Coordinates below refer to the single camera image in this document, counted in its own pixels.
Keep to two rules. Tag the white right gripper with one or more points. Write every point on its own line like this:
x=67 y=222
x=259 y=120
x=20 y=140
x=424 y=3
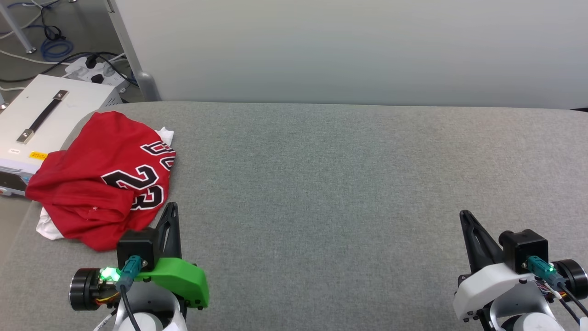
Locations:
x=487 y=285

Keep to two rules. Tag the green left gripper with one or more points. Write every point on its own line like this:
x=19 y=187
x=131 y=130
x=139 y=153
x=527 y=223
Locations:
x=183 y=276

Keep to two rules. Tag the red and white basketball jersey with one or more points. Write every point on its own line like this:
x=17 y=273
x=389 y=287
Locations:
x=92 y=174

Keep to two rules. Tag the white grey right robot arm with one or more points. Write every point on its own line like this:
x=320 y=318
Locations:
x=523 y=312

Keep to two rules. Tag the white power strip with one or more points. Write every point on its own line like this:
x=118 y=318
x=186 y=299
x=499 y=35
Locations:
x=105 y=73

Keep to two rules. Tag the grey metal table leg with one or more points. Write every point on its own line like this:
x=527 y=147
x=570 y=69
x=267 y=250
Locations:
x=18 y=27

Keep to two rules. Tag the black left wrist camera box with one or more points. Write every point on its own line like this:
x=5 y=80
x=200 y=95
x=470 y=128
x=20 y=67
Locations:
x=135 y=248

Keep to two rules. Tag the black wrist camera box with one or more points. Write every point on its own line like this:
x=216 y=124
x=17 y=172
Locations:
x=135 y=248
x=526 y=248

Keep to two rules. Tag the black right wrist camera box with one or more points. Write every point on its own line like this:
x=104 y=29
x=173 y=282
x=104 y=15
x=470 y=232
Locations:
x=526 y=248

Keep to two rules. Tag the grey metal partition post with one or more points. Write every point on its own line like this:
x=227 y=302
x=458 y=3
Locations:
x=133 y=50

